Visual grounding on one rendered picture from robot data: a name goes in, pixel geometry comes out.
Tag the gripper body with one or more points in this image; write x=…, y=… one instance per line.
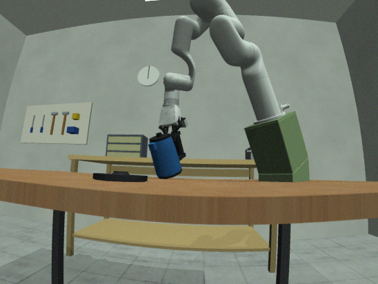
x=169, y=115

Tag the blue electric kettle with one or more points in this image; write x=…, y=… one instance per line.
x=166, y=154

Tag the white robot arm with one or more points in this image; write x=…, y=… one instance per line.
x=227, y=34

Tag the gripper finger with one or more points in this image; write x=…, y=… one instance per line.
x=175, y=129
x=164, y=129

